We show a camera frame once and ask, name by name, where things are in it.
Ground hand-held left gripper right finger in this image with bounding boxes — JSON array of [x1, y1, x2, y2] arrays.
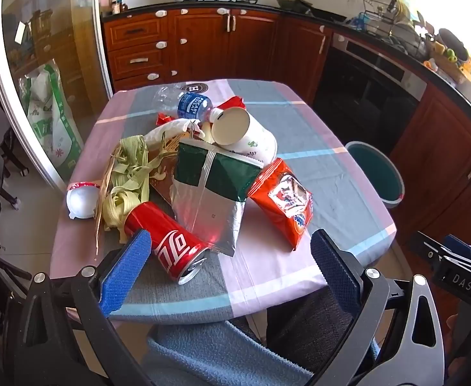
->
[[310, 228, 447, 386]]

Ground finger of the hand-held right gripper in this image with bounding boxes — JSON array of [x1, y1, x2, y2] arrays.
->
[[444, 235, 471, 270], [406, 231, 463, 274]]

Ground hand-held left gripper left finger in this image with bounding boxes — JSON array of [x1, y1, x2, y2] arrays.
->
[[16, 228, 155, 386]]

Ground red soda can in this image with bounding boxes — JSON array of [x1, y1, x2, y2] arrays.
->
[[123, 201, 209, 285]]

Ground orange snack packet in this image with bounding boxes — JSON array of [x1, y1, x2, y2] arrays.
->
[[248, 158, 314, 252]]

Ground teal trash bin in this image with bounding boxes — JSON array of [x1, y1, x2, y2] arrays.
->
[[345, 141, 404, 209]]

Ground brown printed box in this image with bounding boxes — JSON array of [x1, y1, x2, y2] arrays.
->
[[149, 137, 188, 207]]

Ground silver and green snack bag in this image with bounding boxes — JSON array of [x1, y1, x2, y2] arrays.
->
[[171, 140, 262, 257]]

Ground pile of corn husks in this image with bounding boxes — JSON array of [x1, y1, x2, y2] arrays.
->
[[94, 134, 180, 256]]

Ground white paper towel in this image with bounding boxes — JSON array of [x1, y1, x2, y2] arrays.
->
[[145, 118, 198, 145]]

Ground white paper cup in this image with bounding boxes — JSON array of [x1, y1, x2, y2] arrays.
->
[[210, 106, 278, 165]]

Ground clear plastic bottle blue label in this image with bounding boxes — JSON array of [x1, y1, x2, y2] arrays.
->
[[153, 84, 225, 123]]

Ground red plastic wrapper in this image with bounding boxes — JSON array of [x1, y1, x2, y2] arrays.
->
[[156, 96, 247, 127]]

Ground person's right hand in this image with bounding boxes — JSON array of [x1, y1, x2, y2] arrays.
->
[[446, 313, 461, 356]]

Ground wooden cabinet beside oven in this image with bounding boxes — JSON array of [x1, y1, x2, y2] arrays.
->
[[388, 84, 471, 246]]

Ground blue fleece cushion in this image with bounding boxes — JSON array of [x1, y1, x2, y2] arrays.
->
[[143, 317, 312, 386]]

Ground green and white sack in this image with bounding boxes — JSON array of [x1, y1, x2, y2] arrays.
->
[[20, 60, 84, 178]]

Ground built-in black oven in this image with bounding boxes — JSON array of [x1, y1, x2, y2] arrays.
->
[[314, 32, 428, 157]]

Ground round dark coaster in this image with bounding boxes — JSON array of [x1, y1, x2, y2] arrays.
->
[[175, 81, 209, 94]]

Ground black wok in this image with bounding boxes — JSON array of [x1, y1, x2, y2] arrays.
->
[[437, 28, 469, 62]]

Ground black kitchen countertop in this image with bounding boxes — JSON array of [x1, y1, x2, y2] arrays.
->
[[100, 0, 471, 137]]

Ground wooden kitchen cabinet run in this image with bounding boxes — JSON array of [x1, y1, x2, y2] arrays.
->
[[100, 6, 334, 94]]

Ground white cabinet safety latches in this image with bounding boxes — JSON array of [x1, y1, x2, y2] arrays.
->
[[128, 6, 471, 145]]

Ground black frying pan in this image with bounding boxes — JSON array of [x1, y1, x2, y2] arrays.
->
[[278, 0, 312, 11]]

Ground wire dish rack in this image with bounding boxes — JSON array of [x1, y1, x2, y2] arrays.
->
[[362, 0, 429, 55]]

